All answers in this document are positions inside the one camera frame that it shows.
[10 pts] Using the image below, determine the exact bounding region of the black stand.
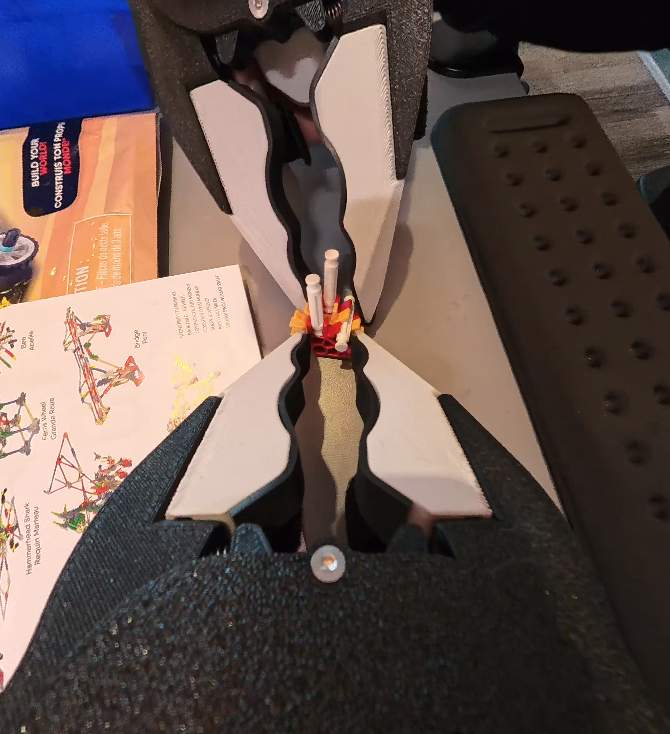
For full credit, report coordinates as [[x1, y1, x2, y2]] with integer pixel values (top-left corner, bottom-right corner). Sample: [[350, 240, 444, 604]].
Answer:
[[427, 34, 530, 94]]

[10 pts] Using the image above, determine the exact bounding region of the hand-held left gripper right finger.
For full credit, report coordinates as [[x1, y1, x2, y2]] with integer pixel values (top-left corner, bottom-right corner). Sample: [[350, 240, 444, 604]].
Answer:
[[353, 331, 493, 517]]

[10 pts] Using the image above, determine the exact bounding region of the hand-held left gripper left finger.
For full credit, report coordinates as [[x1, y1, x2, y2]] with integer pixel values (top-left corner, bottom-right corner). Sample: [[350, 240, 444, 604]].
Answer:
[[166, 333, 311, 523]]

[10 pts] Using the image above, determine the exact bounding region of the white printed instruction booklet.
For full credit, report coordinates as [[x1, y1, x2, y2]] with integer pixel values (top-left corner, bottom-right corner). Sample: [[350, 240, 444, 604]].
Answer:
[[0, 265, 263, 715]]

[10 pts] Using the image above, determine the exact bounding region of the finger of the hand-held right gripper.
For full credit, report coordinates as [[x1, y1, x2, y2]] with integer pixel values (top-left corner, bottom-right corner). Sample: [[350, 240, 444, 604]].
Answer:
[[189, 79, 308, 313], [310, 24, 405, 323]]

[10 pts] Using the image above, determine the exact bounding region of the black dotted mat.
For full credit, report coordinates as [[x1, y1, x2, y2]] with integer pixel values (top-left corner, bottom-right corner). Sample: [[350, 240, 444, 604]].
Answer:
[[430, 93, 670, 734]]

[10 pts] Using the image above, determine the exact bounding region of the person's right hand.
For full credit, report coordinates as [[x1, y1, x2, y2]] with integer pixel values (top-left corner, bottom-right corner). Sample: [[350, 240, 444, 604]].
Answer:
[[292, 106, 321, 145]]

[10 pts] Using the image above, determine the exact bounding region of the blue plastic bin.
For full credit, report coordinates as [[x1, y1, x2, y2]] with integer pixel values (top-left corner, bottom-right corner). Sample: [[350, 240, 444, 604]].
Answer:
[[0, 0, 159, 136]]

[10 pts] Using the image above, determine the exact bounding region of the orange printed toy box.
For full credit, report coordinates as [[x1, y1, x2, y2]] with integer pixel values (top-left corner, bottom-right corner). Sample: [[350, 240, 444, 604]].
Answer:
[[0, 112, 162, 323]]

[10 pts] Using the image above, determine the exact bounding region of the white toy rod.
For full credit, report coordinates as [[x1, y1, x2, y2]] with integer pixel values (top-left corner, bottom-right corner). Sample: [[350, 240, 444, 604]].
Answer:
[[304, 273, 325, 337], [323, 249, 342, 314], [335, 292, 355, 352]]

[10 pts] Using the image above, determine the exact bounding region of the red yellow connector assembly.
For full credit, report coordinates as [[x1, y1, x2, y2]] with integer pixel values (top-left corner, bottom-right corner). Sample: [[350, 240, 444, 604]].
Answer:
[[288, 306, 366, 338]]

